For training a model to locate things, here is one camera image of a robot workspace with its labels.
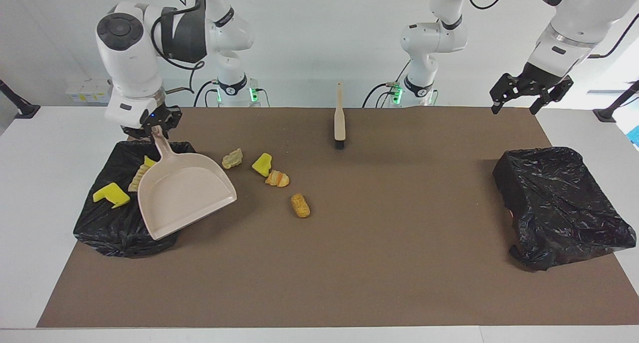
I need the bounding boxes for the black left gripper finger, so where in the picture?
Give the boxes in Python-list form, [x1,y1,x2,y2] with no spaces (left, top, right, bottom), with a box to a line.
[529,77,574,116]
[489,73,523,115]

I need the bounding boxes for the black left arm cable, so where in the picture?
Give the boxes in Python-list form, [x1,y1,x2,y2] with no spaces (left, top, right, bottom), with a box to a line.
[467,0,639,59]

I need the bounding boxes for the brown crusty bread roll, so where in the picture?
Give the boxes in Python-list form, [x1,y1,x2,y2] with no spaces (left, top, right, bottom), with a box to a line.
[291,193,311,219]

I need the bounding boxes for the black base cable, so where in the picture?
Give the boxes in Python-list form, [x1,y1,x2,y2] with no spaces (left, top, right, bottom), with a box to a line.
[362,58,412,108]
[194,80,220,108]

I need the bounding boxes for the brown table mat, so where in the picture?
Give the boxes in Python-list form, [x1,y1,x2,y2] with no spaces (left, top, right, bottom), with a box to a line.
[36,107,639,329]

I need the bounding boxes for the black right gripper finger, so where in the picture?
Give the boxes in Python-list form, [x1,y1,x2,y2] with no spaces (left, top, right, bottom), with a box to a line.
[160,108,184,140]
[121,124,153,142]

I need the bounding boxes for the notched yellow sponge block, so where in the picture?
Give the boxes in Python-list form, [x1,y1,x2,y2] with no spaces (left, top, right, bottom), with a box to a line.
[93,183,131,209]

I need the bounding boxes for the pale bread chunk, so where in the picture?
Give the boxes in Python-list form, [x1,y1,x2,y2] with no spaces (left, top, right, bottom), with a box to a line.
[222,148,244,170]

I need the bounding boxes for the thick yellow sponge chunk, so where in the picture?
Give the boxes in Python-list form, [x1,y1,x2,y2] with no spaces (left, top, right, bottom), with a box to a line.
[252,153,273,177]

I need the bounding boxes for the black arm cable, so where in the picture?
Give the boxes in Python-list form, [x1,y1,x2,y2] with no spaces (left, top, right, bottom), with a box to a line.
[151,0,208,95]
[467,0,639,59]

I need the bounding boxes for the black camera stand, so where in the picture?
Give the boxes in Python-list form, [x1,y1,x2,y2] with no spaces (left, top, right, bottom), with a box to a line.
[0,79,40,119]
[593,80,639,123]

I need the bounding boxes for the beige hand brush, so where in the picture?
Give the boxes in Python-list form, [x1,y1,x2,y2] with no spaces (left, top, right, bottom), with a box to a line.
[333,82,346,150]

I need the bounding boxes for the black bag-covered bin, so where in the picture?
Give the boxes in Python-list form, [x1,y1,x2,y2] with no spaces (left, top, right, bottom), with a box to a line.
[493,146,637,272]

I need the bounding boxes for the open black bag-lined bin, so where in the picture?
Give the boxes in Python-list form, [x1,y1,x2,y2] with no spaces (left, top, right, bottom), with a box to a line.
[73,140,200,258]

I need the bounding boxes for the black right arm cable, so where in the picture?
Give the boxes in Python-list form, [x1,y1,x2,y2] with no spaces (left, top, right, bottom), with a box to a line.
[151,0,208,95]

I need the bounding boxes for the beige plastic dustpan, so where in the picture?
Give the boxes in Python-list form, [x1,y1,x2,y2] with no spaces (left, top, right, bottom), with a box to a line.
[137,126,238,241]

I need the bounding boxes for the small white boxes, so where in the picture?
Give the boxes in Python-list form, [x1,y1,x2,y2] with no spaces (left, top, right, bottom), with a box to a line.
[66,79,119,104]

